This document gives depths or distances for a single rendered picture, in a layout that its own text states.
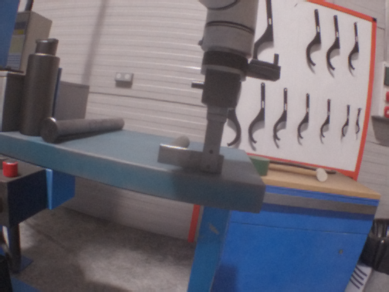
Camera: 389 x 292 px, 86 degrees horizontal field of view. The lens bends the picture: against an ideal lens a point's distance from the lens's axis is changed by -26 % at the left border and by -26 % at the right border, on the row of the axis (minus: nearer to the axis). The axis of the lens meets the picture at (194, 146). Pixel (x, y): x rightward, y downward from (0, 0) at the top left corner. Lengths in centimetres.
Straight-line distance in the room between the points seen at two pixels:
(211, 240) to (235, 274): 62
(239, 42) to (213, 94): 10
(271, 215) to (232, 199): 71
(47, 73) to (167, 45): 184
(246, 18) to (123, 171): 31
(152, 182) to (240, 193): 13
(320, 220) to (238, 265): 42
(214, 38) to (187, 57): 186
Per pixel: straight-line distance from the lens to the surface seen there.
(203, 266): 68
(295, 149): 229
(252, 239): 116
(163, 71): 229
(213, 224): 62
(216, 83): 37
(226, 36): 41
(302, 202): 112
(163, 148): 45
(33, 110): 56
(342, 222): 126
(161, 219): 245
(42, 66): 56
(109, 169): 44
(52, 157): 50
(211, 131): 41
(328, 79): 240
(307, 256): 128
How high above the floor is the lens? 116
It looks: 8 degrees down
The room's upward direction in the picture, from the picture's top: 9 degrees clockwise
